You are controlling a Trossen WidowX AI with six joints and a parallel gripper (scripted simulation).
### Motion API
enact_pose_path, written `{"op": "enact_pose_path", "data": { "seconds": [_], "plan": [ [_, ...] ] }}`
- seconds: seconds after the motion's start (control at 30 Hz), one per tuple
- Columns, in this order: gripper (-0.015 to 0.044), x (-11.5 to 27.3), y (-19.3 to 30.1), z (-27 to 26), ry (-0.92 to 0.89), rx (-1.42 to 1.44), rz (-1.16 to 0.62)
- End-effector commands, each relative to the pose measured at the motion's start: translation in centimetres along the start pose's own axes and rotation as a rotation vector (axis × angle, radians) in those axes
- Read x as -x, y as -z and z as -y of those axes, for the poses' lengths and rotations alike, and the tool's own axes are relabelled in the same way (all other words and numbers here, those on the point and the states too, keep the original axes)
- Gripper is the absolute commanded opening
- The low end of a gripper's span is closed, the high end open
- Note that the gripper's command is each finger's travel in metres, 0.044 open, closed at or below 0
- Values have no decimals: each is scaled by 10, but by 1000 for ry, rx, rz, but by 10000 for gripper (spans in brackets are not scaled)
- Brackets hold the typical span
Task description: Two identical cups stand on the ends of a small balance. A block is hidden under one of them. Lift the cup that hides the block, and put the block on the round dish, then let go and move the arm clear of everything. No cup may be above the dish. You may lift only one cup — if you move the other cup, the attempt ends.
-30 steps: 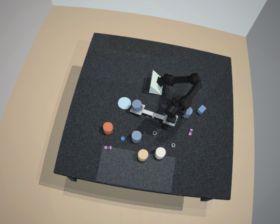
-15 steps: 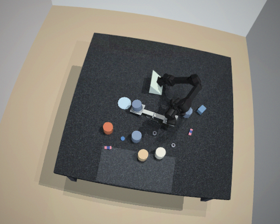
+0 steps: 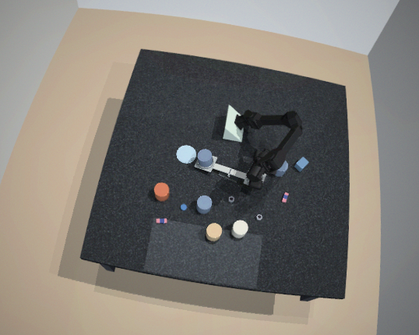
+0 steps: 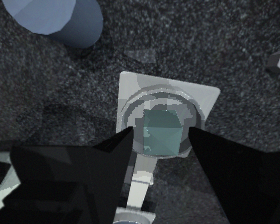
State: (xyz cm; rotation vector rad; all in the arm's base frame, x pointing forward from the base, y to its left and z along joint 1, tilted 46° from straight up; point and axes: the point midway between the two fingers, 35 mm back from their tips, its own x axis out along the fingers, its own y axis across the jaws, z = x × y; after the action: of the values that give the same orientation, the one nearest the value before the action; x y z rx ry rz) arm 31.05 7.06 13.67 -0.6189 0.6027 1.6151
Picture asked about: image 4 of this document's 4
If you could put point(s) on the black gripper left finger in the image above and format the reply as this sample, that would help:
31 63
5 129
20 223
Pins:
100 169

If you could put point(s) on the teal cube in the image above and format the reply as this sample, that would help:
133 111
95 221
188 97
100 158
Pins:
162 132

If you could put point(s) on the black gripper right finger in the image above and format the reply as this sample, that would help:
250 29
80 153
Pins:
245 181

